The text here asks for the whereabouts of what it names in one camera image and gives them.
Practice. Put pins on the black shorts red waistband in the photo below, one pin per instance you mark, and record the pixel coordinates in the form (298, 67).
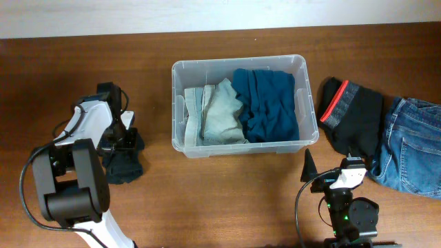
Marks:
(350, 116)

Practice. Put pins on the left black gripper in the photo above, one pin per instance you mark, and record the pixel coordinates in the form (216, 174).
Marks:
(130, 142)

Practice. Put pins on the dark blue garment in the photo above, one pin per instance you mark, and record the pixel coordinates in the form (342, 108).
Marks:
(268, 105)

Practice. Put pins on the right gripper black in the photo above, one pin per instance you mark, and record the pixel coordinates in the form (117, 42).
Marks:
(306, 171)

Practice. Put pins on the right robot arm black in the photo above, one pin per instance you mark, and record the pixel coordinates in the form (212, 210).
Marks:
(353, 220)

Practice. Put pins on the light grey-blue jeans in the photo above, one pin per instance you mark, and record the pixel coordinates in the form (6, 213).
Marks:
(213, 112)

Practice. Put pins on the clear plastic storage bin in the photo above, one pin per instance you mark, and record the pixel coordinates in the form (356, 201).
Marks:
(198, 73)

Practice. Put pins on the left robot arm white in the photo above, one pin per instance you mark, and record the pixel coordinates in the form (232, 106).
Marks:
(72, 188)

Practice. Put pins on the black garment with white logo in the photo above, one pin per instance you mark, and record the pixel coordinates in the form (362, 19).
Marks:
(124, 167)

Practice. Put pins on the blue denim jeans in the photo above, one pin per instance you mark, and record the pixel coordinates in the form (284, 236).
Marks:
(408, 157)

